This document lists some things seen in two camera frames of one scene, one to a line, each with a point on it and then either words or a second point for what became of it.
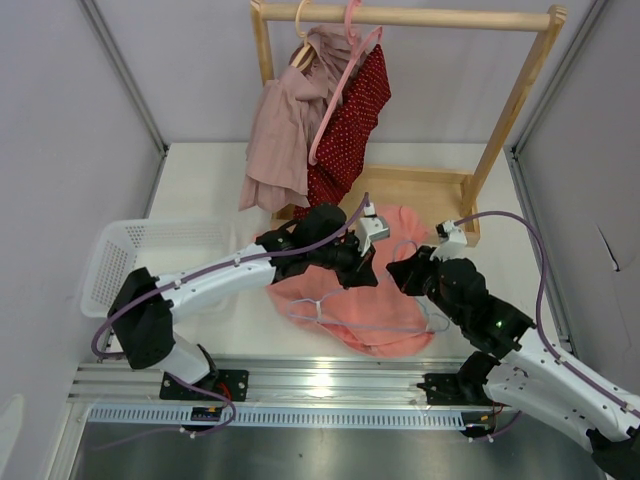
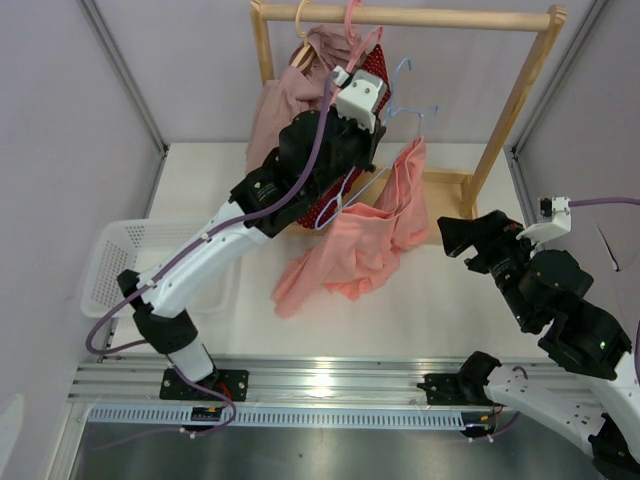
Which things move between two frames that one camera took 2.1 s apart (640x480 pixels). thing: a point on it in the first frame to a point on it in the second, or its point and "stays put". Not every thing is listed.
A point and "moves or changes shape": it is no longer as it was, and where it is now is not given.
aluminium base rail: (272, 382) stays put
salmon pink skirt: (381, 320) moves or changes shape
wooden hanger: (307, 51) stays put
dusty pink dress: (292, 116) stays put
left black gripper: (359, 272) to (369, 140)
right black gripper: (409, 271) to (488, 233)
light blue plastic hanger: (311, 310) to (413, 110)
